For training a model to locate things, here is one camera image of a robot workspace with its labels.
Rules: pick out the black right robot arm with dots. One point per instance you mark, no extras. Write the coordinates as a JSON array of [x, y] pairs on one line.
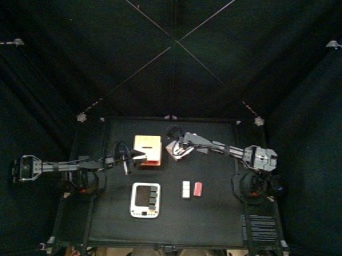
[[249, 156]]

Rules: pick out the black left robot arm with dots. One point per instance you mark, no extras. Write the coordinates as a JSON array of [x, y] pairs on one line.
[[58, 165]]

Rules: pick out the white rectangular block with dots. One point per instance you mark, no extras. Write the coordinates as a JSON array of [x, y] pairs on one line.
[[186, 189]]

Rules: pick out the red rectangular block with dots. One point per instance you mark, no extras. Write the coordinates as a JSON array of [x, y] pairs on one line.
[[198, 189]]

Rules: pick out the white tray with grey blocks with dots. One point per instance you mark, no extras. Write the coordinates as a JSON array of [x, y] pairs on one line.
[[144, 200]]

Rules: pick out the grey frame middle bracket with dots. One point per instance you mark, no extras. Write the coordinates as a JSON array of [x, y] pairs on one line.
[[170, 117]]

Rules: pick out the grey frame corner bracket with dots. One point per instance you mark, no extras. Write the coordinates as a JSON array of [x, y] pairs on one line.
[[16, 42], [82, 117], [333, 43], [258, 120]]

